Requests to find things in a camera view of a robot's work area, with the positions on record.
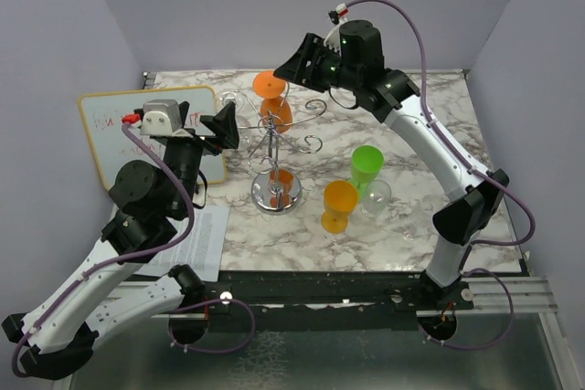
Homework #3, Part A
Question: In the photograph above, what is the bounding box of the orange wine glass front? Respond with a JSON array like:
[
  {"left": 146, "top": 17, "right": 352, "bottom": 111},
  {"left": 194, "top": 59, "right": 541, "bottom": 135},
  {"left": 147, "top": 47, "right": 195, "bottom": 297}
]
[{"left": 321, "top": 180, "right": 359, "bottom": 234}]

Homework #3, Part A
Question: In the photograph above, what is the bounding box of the clear glass centre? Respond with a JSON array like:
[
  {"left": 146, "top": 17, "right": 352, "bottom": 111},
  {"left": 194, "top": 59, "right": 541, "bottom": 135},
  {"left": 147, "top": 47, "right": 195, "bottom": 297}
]
[{"left": 361, "top": 180, "right": 392, "bottom": 217}]

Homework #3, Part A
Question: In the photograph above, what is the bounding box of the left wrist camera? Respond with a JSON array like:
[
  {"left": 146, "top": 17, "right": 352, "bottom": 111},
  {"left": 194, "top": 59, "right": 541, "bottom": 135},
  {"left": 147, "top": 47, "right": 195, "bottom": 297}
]
[{"left": 122, "top": 100, "right": 184, "bottom": 137}]

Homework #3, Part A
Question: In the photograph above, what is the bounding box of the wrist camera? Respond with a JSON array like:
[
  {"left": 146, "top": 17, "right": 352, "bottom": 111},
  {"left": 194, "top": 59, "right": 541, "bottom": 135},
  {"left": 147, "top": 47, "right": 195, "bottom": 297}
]
[
  {"left": 122, "top": 100, "right": 184, "bottom": 137},
  {"left": 323, "top": 4, "right": 351, "bottom": 51}
]

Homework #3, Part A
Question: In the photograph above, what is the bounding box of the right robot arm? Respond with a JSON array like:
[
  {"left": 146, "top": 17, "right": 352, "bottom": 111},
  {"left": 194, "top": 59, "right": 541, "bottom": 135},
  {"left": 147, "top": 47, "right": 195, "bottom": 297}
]
[{"left": 274, "top": 20, "right": 509, "bottom": 309}]

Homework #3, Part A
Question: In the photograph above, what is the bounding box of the green wine glass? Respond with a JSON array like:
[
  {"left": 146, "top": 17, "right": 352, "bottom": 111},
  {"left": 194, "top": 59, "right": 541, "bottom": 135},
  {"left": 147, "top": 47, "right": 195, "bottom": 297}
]
[{"left": 349, "top": 145, "right": 385, "bottom": 198}]

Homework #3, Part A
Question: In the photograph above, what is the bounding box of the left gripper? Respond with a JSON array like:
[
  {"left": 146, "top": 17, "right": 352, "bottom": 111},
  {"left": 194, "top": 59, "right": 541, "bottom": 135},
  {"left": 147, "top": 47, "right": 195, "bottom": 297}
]
[{"left": 165, "top": 100, "right": 240, "bottom": 216}]

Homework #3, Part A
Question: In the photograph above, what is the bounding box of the printed paper sheet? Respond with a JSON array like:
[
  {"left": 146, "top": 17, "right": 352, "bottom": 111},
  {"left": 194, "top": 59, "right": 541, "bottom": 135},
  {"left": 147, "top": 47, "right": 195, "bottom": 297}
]
[{"left": 136, "top": 206, "right": 229, "bottom": 282}]

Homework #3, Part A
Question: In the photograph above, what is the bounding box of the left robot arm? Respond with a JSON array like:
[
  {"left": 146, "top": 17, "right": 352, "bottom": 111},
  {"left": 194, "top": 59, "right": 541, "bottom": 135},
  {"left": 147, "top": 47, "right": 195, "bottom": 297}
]
[{"left": 2, "top": 100, "right": 239, "bottom": 381}]

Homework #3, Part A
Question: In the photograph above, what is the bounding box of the clear wine glass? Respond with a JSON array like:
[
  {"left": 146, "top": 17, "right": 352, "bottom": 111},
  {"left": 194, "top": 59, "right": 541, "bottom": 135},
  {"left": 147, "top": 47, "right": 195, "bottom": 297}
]
[
  {"left": 217, "top": 89, "right": 250, "bottom": 151},
  {"left": 402, "top": 195, "right": 443, "bottom": 242}
]

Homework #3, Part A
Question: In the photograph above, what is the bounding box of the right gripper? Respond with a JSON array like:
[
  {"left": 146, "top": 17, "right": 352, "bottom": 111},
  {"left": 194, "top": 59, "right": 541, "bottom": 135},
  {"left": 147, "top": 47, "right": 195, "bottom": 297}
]
[{"left": 272, "top": 33, "right": 360, "bottom": 94}]

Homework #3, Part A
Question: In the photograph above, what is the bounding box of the chrome wine glass rack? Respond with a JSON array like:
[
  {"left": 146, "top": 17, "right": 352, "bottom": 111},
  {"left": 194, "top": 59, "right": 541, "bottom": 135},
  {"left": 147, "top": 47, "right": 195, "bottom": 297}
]
[{"left": 218, "top": 86, "right": 327, "bottom": 216}]

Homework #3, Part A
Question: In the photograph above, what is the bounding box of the black base frame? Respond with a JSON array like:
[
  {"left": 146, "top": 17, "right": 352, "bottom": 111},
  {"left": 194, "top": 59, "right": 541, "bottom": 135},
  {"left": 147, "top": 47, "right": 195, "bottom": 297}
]
[{"left": 150, "top": 264, "right": 527, "bottom": 334}]

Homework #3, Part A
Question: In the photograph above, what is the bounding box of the aluminium rail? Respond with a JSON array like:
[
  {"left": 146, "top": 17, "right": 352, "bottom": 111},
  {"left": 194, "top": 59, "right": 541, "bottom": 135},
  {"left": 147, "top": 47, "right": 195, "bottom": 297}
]
[{"left": 113, "top": 275, "right": 558, "bottom": 322}]

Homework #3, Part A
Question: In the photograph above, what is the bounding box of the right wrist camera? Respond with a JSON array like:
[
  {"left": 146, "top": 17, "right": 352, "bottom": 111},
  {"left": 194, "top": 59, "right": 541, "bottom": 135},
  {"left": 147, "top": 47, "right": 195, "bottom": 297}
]
[{"left": 323, "top": 4, "right": 351, "bottom": 51}]

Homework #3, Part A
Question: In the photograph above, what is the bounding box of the orange wine glass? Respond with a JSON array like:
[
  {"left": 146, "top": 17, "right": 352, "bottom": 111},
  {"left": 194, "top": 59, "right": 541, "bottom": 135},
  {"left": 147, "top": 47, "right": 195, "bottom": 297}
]
[
  {"left": 321, "top": 180, "right": 359, "bottom": 234},
  {"left": 252, "top": 70, "right": 293, "bottom": 133}
]

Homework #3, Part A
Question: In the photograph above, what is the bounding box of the yellow framed whiteboard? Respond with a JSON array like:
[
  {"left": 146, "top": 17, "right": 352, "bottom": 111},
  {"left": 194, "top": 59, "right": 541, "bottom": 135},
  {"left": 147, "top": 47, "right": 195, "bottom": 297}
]
[{"left": 78, "top": 86, "right": 219, "bottom": 189}]

